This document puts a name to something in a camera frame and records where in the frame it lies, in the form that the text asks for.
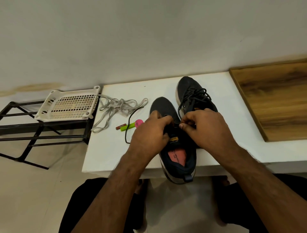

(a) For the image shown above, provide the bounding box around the person's right forearm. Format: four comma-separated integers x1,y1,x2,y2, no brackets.
223,144,307,233

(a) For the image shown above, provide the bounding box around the black shoelace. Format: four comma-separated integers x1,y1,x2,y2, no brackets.
124,107,193,145
180,89,213,118

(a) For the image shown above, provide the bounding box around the person's right hand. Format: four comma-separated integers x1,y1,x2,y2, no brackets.
178,108,240,159

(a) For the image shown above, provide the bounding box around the green marker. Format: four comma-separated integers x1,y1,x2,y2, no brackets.
120,122,136,132

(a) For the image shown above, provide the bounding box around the wooden board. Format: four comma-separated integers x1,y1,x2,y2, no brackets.
229,59,307,143

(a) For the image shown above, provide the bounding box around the person's left hand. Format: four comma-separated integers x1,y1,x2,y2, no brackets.
127,110,174,166

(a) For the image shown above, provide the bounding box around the black metal rack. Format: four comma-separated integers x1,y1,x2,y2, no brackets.
0,96,101,170

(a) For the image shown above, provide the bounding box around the white perforated plastic tray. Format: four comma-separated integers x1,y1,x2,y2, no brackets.
35,85,101,122

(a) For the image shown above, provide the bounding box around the grey shoelaces bundle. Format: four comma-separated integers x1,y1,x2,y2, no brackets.
91,95,149,133

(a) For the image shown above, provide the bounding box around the person's left forearm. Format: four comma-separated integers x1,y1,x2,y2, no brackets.
72,156,154,233

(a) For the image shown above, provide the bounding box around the dark sneaker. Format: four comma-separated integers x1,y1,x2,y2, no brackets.
149,96,198,185
176,76,219,116

